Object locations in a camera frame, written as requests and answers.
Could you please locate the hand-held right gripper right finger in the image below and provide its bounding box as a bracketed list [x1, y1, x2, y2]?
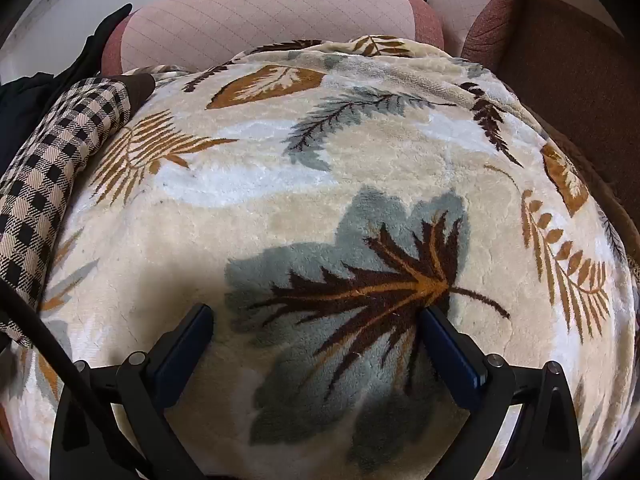
[420, 305, 583, 480]

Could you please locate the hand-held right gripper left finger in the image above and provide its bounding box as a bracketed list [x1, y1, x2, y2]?
[50, 303, 216, 480]

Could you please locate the beige black checkered garment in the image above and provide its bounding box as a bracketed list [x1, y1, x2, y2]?
[0, 72, 157, 348]

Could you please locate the leaf print plush blanket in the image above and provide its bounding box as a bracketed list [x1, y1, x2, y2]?
[0, 35, 638, 480]

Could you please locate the brown sofa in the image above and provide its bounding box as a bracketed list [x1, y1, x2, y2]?
[452, 0, 640, 221]

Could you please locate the pink quilted bolster cushion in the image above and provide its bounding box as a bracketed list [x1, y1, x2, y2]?
[102, 0, 444, 75]

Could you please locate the pink quilted sofa cushion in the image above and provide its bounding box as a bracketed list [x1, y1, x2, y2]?
[427, 0, 516, 58]

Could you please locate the black cable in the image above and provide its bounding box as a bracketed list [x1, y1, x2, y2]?
[0, 277, 108, 480]

